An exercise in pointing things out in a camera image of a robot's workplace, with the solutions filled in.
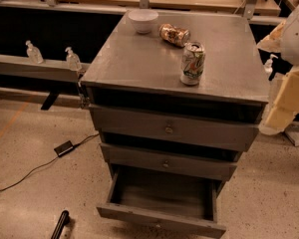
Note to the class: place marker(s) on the grey bottom drawer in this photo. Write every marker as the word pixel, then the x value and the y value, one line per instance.
pixel 163 200

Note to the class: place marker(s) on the grey drawer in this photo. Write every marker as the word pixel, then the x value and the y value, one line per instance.
pixel 168 162
pixel 204 132
pixel 163 200

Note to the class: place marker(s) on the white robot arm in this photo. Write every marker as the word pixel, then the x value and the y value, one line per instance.
pixel 284 39

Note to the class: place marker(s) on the grey wooden drawer cabinet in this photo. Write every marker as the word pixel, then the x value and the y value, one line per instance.
pixel 142 72

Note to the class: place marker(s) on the grey top drawer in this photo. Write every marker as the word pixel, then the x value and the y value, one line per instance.
pixel 204 132

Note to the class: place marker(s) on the grey middle drawer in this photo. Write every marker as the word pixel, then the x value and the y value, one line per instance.
pixel 168 162

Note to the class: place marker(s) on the white green soda can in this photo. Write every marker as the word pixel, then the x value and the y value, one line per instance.
pixel 192 63

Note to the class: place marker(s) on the brown crushed soda can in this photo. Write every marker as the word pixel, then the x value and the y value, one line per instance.
pixel 174 35

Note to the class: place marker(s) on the black power adapter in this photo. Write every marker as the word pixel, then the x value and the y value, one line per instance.
pixel 64 148

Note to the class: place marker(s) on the clear pump bottle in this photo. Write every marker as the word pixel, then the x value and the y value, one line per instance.
pixel 34 53
pixel 73 60

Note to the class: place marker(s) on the white ceramic bowl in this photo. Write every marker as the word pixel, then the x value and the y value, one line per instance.
pixel 143 20

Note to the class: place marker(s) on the white pump bottle right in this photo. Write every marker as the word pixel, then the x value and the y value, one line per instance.
pixel 268 66

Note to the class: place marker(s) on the clear pump bottle far left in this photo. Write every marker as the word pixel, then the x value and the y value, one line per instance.
pixel 34 53

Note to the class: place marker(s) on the grey wooden block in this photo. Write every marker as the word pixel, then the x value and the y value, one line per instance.
pixel 292 132

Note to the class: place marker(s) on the black cylindrical handle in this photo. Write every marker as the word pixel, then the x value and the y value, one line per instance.
pixel 62 222

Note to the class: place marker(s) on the grey metal rail shelf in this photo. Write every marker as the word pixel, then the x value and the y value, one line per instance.
pixel 54 70

